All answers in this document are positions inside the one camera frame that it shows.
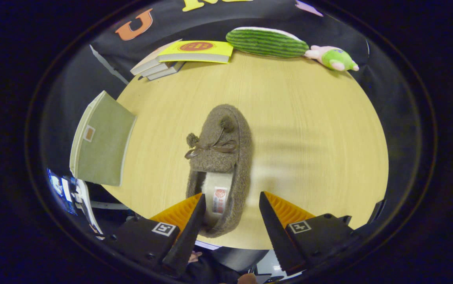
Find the brown fuzzy shoe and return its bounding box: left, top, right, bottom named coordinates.
left=184, top=104, right=253, bottom=238

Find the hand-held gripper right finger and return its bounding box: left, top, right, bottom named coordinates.
left=259, top=191, right=365, bottom=276

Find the blue printed carton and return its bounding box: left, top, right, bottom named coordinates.
left=47, top=169, right=105, bottom=239

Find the watermelon slice plush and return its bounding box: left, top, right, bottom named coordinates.
left=226, top=27, right=310, bottom=58

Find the yellow book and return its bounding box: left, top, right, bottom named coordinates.
left=157, top=40, right=234, bottom=64

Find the white book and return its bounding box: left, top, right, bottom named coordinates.
left=140, top=61, right=174, bottom=78

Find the green fabric storage box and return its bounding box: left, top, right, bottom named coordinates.
left=69, top=91, right=137, bottom=187

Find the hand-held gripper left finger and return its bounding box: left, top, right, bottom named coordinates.
left=106, top=192, right=207, bottom=277

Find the beige book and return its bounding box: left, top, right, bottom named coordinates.
left=130, top=39, right=182, bottom=75

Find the green and pink plush toy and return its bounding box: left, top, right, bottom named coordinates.
left=305, top=45, right=359, bottom=72

